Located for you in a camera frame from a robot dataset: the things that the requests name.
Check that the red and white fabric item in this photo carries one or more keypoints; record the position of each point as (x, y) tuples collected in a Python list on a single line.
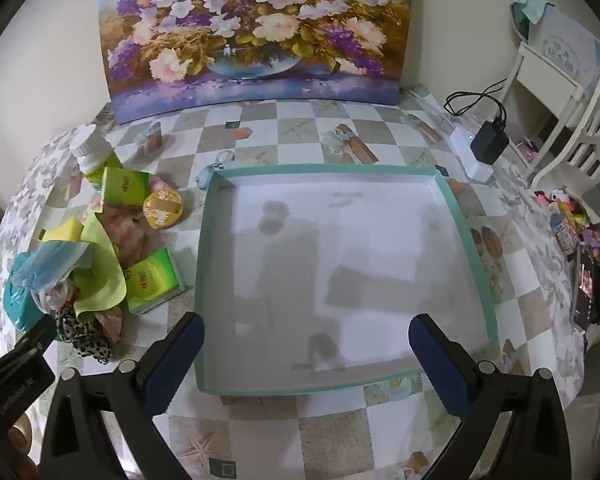
[(60, 292)]

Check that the leopard print scrunchie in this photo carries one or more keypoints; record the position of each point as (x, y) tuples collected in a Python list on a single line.
[(87, 340)]

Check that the beige scrunchie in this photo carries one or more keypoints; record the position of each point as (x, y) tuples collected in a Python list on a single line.
[(109, 322)]

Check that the white power strip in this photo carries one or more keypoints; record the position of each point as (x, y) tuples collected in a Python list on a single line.
[(462, 145)]

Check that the pile of small toys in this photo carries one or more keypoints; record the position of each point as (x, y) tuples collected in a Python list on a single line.
[(565, 207)]

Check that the pink white wavy towel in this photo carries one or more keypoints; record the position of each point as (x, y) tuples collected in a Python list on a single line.
[(125, 230)]

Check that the colourful puzzle cylinder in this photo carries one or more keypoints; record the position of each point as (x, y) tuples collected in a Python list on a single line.
[(565, 230)]

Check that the teal plastic bag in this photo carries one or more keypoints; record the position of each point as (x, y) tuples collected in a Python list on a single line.
[(17, 300)]

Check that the black charger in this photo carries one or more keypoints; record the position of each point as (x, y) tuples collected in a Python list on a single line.
[(487, 142)]

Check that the person's left hand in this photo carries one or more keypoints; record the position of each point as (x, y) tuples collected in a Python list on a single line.
[(22, 430)]

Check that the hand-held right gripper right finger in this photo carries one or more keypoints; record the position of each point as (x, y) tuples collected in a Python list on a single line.
[(437, 365)]

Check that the dark photo frame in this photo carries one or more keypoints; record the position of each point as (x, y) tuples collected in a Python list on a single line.
[(585, 280)]

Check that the round yellow container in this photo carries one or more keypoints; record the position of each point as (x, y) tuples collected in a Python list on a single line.
[(162, 207)]

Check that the white bottle green label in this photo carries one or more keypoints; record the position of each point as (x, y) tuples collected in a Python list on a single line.
[(87, 147)]

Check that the pale blue printed sign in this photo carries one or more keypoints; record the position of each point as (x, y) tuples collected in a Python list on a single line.
[(565, 35)]

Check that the flower painting poster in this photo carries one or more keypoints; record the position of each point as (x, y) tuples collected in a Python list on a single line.
[(260, 35)]

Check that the white frame stand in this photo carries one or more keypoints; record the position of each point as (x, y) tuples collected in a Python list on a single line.
[(545, 67)]

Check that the small pink toy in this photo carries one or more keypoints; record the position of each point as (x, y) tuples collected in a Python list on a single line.
[(527, 149)]

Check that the teal shallow box tray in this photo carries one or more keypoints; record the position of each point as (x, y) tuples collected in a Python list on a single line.
[(330, 260)]

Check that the white ornate chair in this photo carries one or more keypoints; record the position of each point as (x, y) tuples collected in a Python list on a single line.
[(595, 130)]

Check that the lime green cloth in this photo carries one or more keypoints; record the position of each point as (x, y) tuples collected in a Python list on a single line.
[(100, 270)]

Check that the green tissue pack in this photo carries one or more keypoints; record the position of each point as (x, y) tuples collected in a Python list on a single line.
[(152, 280), (125, 185)]

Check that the blue face mask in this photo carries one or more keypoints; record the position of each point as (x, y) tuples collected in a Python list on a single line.
[(50, 260)]

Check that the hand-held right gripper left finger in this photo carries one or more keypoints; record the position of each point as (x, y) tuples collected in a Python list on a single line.
[(177, 365)]

